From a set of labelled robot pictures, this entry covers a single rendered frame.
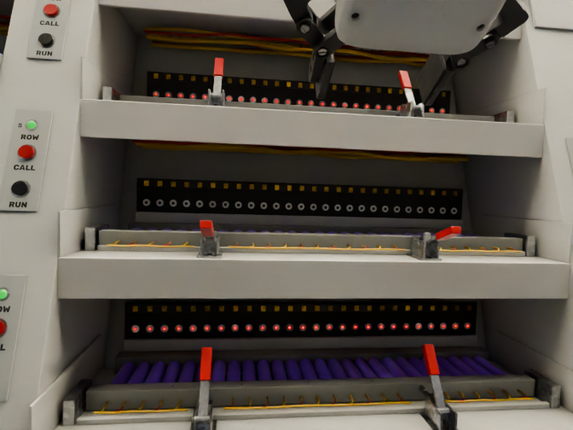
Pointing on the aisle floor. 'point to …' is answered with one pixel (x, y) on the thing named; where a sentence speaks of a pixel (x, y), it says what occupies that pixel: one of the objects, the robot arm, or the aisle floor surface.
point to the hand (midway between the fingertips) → (375, 81)
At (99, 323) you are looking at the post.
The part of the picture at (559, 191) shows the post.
